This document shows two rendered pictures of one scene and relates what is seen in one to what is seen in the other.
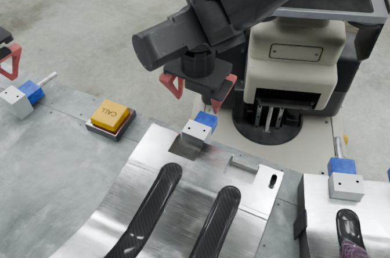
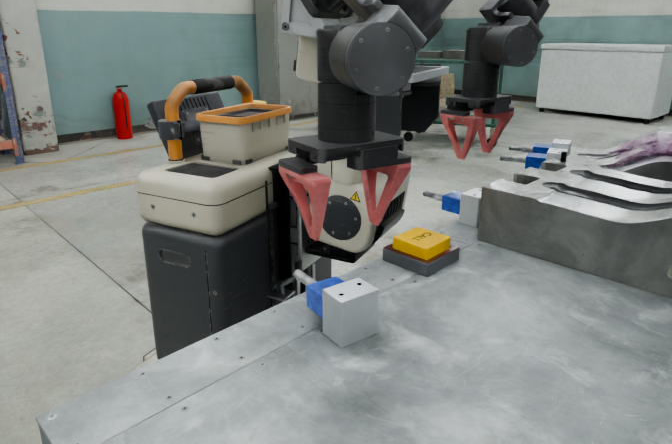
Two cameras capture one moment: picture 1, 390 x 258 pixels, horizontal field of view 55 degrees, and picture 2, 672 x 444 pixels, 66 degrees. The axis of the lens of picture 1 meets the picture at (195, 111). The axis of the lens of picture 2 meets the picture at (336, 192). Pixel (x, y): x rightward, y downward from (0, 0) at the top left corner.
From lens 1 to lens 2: 1.03 m
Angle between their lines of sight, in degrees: 65
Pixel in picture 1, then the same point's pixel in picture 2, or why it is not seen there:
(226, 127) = not seen: hidden behind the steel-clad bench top
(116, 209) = (609, 212)
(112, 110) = (420, 234)
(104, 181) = (526, 273)
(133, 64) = not seen: outside the picture
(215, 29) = (535, 10)
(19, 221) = (607, 340)
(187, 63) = (495, 79)
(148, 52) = (534, 34)
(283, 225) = not seen: hidden behind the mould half
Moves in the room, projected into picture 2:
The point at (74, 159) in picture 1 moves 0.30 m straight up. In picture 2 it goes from (484, 290) to (507, 49)
